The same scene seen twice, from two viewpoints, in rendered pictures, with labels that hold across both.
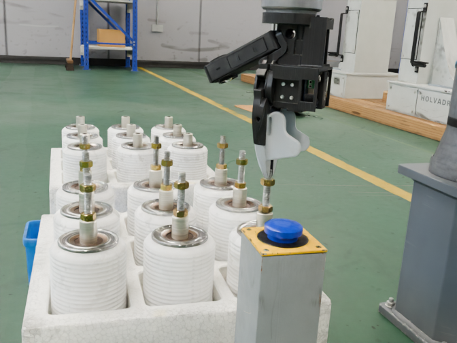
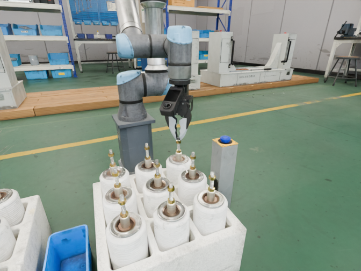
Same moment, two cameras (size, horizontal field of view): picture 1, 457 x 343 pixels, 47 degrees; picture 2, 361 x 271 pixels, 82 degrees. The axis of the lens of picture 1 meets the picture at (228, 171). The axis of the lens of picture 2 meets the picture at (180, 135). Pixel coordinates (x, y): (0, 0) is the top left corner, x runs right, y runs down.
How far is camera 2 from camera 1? 1.00 m
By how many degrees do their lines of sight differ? 90
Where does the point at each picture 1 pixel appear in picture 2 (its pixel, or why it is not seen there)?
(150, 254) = (203, 185)
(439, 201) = (141, 128)
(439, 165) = (135, 118)
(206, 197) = (125, 179)
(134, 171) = (8, 240)
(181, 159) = (14, 205)
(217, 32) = not seen: outside the picture
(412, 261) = (135, 152)
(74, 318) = (231, 215)
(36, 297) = (222, 234)
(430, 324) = not seen: hidden behind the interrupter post
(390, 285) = not seen: hidden behind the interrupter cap
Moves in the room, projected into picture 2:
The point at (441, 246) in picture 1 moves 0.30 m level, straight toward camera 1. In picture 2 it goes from (145, 140) to (202, 148)
